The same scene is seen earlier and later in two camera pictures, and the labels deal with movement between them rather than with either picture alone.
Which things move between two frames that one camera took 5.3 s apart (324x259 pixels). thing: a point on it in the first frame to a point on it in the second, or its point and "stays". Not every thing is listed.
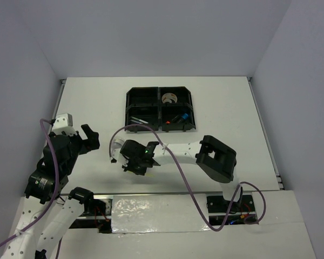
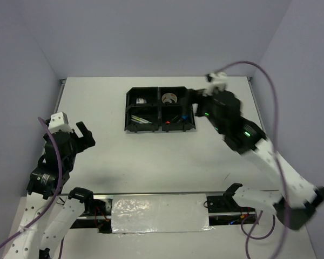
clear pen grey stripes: x=136 y=122 to x=142 y=121
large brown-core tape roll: x=168 y=97 stays
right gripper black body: x=134 y=164 to x=202 y=107
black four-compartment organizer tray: x=166 y=109 stays
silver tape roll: x=116 y=144 to x=141 y=101
